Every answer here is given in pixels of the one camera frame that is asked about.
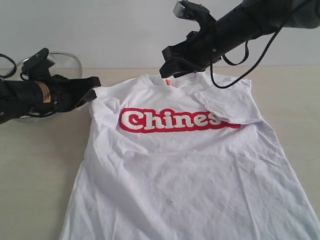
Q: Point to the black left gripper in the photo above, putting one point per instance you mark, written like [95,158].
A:
[57,94]

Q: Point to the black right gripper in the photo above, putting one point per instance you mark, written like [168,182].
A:
[195,54]

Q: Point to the white t-shirt red lettering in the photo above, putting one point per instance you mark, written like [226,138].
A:
[187,158]

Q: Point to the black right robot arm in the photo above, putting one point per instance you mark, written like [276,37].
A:
[248,21]

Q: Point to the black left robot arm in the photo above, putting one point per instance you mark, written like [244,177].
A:
[17,98]

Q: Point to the metal wire mesh basket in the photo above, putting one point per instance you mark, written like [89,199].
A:
[66,65]

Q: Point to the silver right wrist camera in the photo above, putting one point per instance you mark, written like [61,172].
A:
[187,10]

